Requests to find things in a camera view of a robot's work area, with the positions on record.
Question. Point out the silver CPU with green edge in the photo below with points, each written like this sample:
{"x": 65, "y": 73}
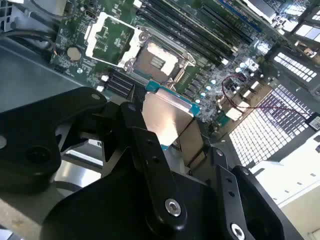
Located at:
{"x": 165, "y": 117}

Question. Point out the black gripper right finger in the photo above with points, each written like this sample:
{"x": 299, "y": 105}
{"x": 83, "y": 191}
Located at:
{"x": 257, "y": 200}

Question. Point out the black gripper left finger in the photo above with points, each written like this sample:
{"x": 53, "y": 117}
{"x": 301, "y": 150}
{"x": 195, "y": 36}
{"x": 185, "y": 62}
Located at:
{"x": 30, "y": 130}

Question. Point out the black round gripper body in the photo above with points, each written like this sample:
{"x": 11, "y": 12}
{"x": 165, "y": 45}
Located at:
{"x": 112, "y": 212}

